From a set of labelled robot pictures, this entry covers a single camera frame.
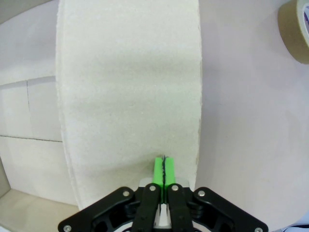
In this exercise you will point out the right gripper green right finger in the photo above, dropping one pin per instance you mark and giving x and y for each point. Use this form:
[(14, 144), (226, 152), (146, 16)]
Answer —
[(179, 207)]

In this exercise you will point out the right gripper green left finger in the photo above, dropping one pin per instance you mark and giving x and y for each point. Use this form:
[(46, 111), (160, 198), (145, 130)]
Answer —
[(147, 207)]

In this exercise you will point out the white foam wrapping sheet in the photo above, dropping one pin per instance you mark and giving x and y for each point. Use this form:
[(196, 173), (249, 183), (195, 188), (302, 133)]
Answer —
[(128, 84)]

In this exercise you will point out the brown packing tape roll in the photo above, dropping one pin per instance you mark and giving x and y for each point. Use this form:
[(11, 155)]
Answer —
[(289, 33)]

